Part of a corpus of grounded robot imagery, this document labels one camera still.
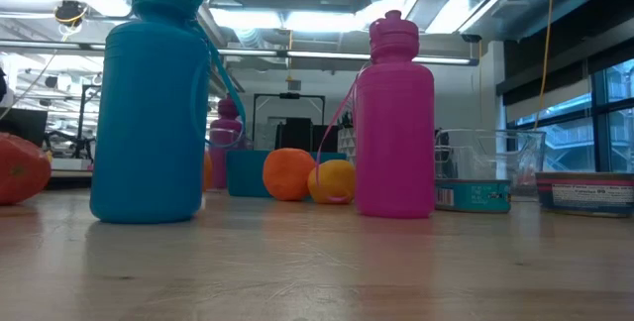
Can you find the bright pink water bottle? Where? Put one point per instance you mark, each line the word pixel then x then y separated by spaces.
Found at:
pixel 396 138

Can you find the purple magenta water bottle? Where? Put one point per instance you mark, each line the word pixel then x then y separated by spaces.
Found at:
pixel 227 113

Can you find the round orange toy fruit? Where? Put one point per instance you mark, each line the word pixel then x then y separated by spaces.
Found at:
pixel 287 175
pixel 208 172

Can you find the blue plastic water bottle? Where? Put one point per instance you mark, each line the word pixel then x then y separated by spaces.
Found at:
pixel 148 113

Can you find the tin can red-blue label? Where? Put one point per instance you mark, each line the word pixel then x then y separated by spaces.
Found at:
pixel 584 194

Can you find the red-orange toy bell pepper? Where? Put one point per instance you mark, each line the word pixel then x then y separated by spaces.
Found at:
pixel 20 170

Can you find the black cabinet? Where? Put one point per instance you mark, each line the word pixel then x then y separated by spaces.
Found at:
pixel 297 135

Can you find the yellow-orange toy lemon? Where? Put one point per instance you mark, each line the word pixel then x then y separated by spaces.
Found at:
pixel 336 180

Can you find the teal plastic tray bin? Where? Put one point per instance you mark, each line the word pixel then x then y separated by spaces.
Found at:
pixel 245 172

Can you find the long fluorescent light tube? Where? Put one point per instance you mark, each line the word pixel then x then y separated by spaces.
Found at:
pixel 327 55

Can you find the tin can teal label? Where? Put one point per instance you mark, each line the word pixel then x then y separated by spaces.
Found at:
pixel 474 196

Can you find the black monitor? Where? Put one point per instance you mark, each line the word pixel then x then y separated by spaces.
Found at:
pixel 22 125

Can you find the black metal frame stand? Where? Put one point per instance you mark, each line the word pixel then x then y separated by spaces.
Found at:
pixel 289 95

